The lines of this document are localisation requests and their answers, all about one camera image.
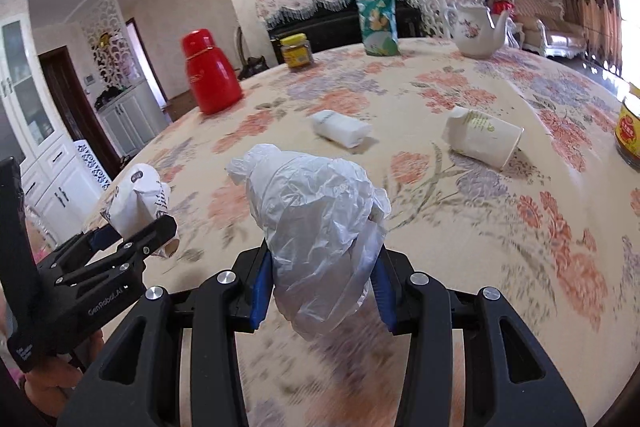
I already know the yellow label glass jar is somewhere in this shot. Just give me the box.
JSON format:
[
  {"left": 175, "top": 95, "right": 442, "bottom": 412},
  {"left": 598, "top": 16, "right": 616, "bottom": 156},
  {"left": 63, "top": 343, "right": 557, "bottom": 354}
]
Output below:
[{"left": 280, "top": 34, "right": 314, "bottom": 70}]

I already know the ornate white sofa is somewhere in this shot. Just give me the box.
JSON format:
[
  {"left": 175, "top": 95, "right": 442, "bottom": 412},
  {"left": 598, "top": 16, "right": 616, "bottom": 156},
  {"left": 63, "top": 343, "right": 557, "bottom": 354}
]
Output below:
[{"left": 514, "top": 0, "right": 587, "bottom": 60}]

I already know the white floral teapot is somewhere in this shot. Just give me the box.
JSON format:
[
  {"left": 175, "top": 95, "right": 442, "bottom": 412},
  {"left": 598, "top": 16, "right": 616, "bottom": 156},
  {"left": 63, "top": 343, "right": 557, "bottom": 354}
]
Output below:
[{"left": 445, "top": 3, "right": 510, "bottom": 60}]

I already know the person left hand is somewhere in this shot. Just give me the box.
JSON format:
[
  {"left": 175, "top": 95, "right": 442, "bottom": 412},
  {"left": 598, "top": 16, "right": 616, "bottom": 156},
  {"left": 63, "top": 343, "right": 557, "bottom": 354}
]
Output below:
[{"left": 24, "top": 357, "right": 84, "bottom": 418}]

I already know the crushed white paper cup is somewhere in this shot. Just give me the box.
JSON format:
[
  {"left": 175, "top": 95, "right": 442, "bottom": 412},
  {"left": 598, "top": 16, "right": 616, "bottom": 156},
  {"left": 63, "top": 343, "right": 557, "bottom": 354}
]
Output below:
[{"left": 442, "top": 106, "right": 524, "bottom": 170}]

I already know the white rolled foam piece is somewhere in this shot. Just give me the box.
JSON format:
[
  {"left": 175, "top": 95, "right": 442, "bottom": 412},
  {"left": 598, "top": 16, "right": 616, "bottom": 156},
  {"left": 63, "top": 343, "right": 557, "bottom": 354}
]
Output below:
[{"left": 309, "top": 109, "right": 371, "bottom": 150}]

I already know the white plastic bag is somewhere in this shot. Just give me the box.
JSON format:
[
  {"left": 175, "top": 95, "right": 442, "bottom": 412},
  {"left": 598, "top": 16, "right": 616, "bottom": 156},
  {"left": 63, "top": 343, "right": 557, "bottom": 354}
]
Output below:
[{"left": 226, "top": 144, "right": 392, "bottom": 340}]

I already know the green snack bag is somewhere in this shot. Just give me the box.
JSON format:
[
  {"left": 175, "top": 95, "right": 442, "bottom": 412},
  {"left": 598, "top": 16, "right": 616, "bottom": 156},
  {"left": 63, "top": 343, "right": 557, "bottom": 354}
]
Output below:
[{"left": 355, "top": 0, "right": 399, "bottom": 56}]

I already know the printed paper cup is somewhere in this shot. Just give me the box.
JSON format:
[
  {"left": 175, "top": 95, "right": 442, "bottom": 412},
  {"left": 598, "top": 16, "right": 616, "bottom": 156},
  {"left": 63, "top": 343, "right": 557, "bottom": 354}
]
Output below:
[{"left": 100, "top": 164, "right": 170, "bottom": 239}]

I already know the floral lace covered sideboard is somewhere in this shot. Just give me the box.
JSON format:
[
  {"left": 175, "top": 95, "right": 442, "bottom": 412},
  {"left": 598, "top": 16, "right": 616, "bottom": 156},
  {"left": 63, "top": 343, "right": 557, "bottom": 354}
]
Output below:
[{"left": 255, "top": 0, "right": 411, "bottom": 32}]

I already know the red thermos jug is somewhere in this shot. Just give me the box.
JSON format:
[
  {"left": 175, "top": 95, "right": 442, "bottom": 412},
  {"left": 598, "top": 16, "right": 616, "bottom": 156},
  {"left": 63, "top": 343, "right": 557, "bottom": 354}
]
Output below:
[{"left": 181, "top": 29, "right": 243, "bottom": 116}]

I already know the white low cabinet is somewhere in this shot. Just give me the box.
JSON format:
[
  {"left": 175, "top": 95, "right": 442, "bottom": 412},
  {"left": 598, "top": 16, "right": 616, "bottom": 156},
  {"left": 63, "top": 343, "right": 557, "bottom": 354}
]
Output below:
[{"left": 96, "top": 80, "right": 170, "bottom": 157}]

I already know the white glass door cabinet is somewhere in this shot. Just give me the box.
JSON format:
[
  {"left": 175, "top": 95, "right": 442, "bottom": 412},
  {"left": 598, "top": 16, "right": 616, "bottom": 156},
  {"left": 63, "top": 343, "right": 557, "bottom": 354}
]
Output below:
[{"left": 0, "top": 0, "right": 103, "bottom": 244}]

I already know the yellow lid jar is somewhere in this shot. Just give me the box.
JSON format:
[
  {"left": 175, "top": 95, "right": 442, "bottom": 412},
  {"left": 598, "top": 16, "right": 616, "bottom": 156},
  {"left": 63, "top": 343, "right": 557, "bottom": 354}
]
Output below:
[{"left": 615, "top": 83, "right": 640, "bottom": 170}]

